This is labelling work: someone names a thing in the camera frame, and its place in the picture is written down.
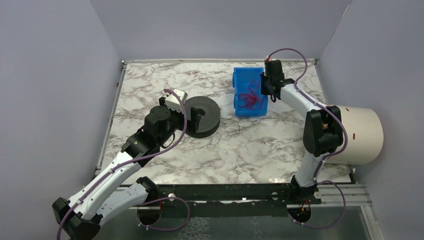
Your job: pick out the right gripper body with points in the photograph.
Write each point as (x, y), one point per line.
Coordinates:
(267, 88)

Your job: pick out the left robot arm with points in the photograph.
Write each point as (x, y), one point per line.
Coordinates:
(83, 214)

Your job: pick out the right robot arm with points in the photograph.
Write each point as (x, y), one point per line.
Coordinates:
(322, 133)

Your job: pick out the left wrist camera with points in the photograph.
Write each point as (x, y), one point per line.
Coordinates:
(172, 100)

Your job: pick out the white cylinder with orange lid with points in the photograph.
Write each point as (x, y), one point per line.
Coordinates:
(365, 136)

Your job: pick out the black round spool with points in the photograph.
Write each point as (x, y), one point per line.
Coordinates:
(210, 122)

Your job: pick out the blue plastic bin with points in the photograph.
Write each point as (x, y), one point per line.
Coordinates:
(248, 100)

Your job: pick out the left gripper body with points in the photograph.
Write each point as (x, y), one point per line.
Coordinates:
(187, 119)

